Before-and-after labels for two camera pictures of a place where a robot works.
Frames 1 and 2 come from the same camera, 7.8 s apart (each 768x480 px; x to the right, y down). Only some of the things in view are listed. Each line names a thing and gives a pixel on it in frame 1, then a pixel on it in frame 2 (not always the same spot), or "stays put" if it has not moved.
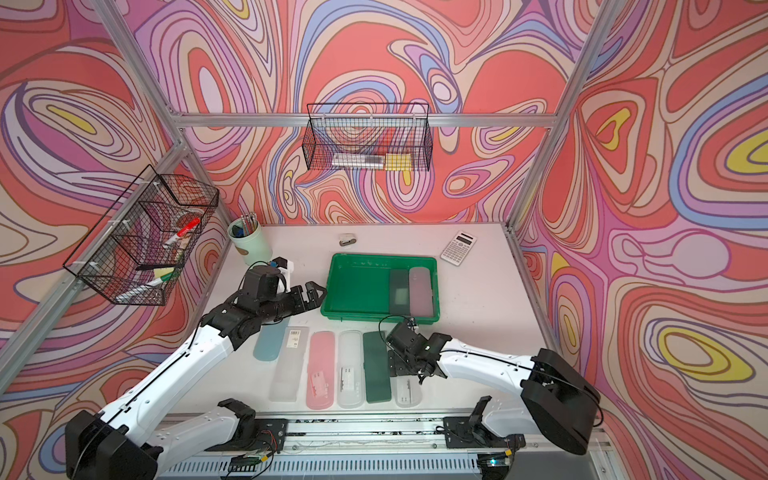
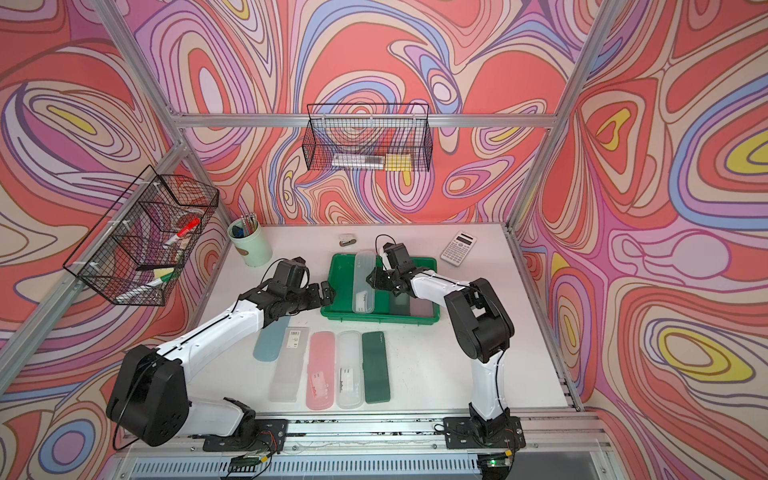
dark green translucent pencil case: x=399 y=292 stays put
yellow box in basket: x=398 y=162 stays put
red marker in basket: x=194 y=223 stays put
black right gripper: x=396 y=365 to x=378 y=283
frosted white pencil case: x=407 y=391 to x=363 y=301
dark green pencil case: x=376 y=368 stays put
